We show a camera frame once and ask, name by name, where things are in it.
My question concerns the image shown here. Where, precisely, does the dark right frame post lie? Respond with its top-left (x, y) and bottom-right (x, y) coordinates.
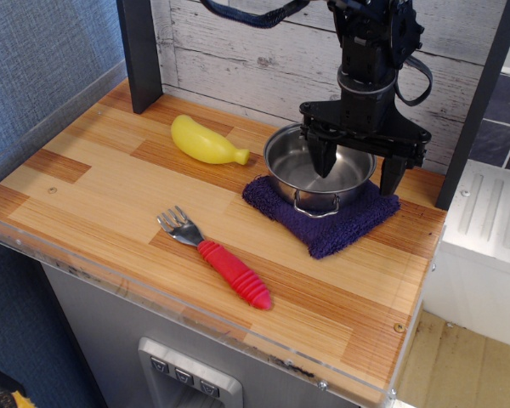
top-left (435, 0), bottom-right (510, 210)

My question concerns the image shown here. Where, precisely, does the purple folded cloth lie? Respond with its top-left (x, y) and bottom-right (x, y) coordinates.
top-left (242, 176), bottom-right (400, 259)

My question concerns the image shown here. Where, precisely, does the red handled fork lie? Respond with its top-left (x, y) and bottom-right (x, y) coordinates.
top-left (156, 206), bottom-right (273, 310)

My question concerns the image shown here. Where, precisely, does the yellow plastic banana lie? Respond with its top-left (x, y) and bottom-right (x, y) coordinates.
top-left (171, 115), bottom-right (250, 165)

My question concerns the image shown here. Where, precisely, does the yellow object bottom left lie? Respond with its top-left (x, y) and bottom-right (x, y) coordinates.
top-left (0, 380), bottom-right (36, 408)

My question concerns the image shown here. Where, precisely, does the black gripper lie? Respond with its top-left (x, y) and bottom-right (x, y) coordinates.
top-left (299, 90), bottom-right (431, 196)

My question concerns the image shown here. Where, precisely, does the dark left frame post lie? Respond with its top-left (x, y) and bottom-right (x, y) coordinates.
top-left (116, 0), bottom-right (162, 114)

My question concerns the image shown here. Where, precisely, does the stainless steel pot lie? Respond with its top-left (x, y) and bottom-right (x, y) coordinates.
top-left (263, 122), bottom-right (378, 219)

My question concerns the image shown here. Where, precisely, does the silver button panel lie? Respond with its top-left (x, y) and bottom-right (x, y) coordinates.
top-left (138, 337), bottom-right (244, 407)

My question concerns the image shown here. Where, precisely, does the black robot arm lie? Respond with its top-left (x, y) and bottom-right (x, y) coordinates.
top-left (299, 1), bottom-right (432, 196)

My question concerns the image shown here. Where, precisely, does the white ridged sink counter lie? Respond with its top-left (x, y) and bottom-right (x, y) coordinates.
top-left (441, 159), bottom-right (510, 273)

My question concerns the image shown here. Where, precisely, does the dark frame post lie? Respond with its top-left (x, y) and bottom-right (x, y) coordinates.
top-left (435, 0), bottom-right (510, 210)
top-left (116, 0), bottom-right (162, 114)

